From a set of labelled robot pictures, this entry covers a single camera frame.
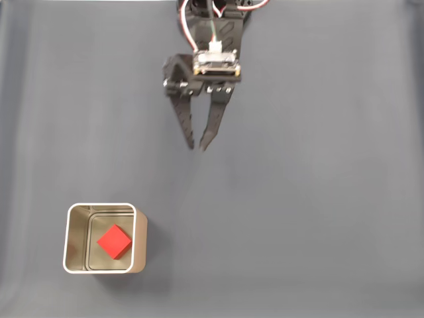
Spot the red cube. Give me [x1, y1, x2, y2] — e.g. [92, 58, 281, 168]
[96, 224, 133, 260]

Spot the beige square metal container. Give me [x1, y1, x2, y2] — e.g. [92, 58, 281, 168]
[62, 202, 148, 275]

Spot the gripper camera board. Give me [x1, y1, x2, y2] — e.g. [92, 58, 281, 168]
[192, 48, 242, 78]

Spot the red white black servo cable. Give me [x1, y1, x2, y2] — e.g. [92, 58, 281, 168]
[178, 0, 200, 51]
[211, 0, 270, 19]

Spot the white green camera cable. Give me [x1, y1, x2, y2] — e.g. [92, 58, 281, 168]
[207, 0, 224, 53]

